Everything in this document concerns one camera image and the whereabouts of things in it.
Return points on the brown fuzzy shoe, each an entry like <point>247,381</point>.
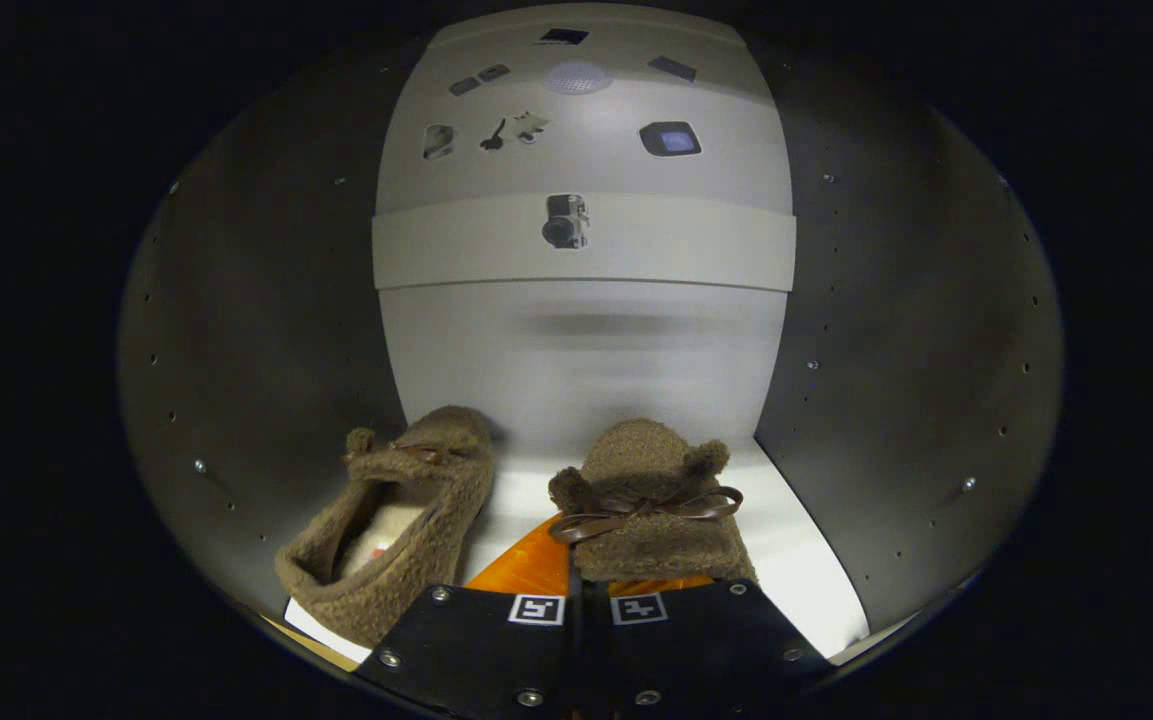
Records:
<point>646,460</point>
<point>436,560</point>

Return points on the dark grey shoe cabinet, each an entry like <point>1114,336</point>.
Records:
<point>236,300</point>

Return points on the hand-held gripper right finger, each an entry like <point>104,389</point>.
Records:
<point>696,650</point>

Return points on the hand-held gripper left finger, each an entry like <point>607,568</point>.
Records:
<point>476,650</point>

